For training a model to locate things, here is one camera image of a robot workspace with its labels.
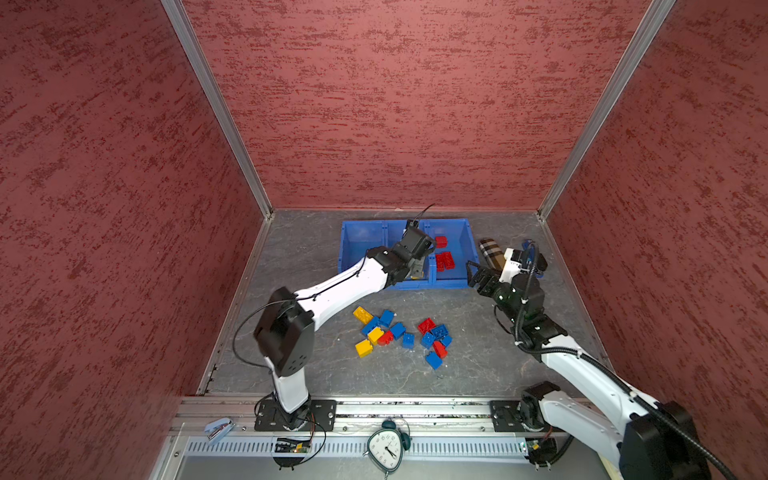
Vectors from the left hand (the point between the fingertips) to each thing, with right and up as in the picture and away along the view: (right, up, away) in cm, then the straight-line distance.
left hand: (408, 263), depth 86 cm
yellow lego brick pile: (+3, -6, +14) cm, 15 cm away
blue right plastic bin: (+19, +4, +24) cm, 31 cm away
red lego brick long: (+14, -1, +19) cm, 24 cm away
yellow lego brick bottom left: (-13, -24, -2) cm, 28 cm away
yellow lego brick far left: (-14, -17, +6) cm, 23 cm away
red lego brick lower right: (+9, -25, -1) cm, 27 cm away
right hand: (+18, -2, -3) cm, 19 cm away
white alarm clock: (-6, -41, -19) cm, 45 cm away
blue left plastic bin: (-18, +8, +26) cm, 33 cm away
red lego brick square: (+14, +6, +25) cm, 29 cm away
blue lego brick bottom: (+7, -28, -2) cm, 29 cm away
